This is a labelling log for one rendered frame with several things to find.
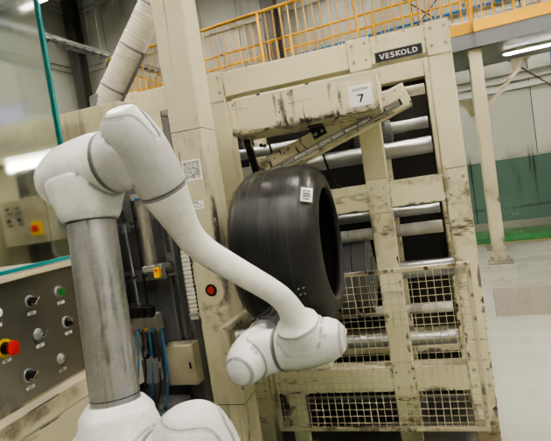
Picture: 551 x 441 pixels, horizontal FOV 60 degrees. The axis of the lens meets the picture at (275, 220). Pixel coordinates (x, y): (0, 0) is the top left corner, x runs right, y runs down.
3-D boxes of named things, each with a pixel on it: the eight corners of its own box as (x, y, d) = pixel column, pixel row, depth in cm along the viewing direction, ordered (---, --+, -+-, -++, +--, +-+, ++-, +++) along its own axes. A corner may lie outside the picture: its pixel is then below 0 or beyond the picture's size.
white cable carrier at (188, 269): (191, 319, 183) (170, 196, 181) (196, 316, 188) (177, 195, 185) (201, 318, 182) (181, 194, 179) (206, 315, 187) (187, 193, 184)
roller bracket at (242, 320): (222, 355, 167) (218, 327, 166) (258, 321, 205) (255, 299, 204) (231, 354, 166) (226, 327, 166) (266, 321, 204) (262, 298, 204)
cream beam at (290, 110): (232, 136, 198) (226, 101, 197) (252, 141, 222) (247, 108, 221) (380, 108, 180) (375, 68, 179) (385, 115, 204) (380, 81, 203)
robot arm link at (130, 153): (197, 168, 102) (148, 182, 108) (157, 87, 95) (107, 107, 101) (169, 198, 92) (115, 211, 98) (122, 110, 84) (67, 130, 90)
